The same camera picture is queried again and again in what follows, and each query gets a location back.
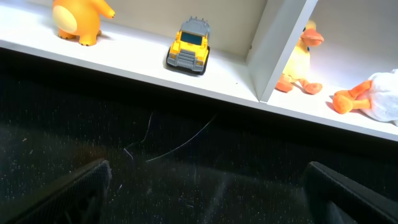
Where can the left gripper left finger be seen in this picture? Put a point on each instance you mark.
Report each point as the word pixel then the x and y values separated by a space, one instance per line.
pixel 62 202

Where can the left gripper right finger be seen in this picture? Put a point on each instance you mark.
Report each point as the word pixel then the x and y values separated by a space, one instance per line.
pixel 342 202

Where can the yellow rubber duck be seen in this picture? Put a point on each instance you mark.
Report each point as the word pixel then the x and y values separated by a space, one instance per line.
pixel 84 18

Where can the grey and yellow toy truck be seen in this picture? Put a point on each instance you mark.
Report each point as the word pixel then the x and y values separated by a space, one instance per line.
pixel 189 49

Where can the white plush goose with hat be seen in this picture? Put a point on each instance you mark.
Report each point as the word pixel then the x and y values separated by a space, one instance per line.
pixel 382 96

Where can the yellow plush duck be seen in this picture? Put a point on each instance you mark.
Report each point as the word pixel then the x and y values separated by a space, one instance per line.
pixel 297 62

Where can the white shelf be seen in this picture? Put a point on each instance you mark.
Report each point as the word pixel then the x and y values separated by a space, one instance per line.
pixel 133 53

